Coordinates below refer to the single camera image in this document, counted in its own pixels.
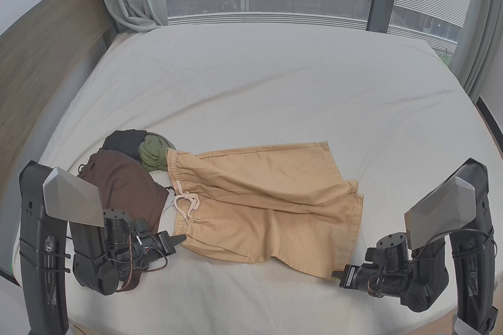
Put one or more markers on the white garment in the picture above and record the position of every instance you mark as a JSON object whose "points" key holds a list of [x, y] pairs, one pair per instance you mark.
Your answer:
{"points": [[167, 206]]}

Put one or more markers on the tan shorts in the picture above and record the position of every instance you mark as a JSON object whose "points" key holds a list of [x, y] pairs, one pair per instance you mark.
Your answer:
{"points": [[255, 215]]}

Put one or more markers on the green garment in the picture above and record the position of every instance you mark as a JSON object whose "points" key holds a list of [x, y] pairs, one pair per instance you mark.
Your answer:
{"points": [[153, 151]]}

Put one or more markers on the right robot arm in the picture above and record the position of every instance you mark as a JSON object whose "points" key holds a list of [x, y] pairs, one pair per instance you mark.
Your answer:
{"points": [[471, 227]]}

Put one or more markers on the bed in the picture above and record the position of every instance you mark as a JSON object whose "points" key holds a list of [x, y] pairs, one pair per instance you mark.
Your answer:
{"points": [[294, 98]]}

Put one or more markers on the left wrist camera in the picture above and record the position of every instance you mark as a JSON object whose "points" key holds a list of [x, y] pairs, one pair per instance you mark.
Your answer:
{"points": [[140, 227]]}

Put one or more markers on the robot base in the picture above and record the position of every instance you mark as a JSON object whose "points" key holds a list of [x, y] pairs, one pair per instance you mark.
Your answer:
{"points": [[461, 327]]}

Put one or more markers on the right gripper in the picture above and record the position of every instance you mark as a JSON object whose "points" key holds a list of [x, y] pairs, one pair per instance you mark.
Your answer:
{"points": [[353, 277]]}

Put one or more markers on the brown garment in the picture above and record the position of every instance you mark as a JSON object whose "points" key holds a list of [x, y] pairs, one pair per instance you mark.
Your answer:
{"points": [[125, 188]]}

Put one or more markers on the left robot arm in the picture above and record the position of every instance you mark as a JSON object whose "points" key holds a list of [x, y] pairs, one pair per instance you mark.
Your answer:
{"points": [[35, 227]]}

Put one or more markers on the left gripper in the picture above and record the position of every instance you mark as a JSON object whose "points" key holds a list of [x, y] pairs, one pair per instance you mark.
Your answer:
{"points": [[159, 245]]}

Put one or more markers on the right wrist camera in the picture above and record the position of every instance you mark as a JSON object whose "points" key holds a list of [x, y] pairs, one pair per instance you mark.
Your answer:
{"points": [[371, 255]]}

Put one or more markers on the black garment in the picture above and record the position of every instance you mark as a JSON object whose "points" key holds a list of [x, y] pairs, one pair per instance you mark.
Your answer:
{"points": [[123, 143]]}

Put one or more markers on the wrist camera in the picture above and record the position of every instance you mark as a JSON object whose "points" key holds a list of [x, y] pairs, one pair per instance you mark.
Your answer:
{"points": [[140, 227], [371, 255]]}

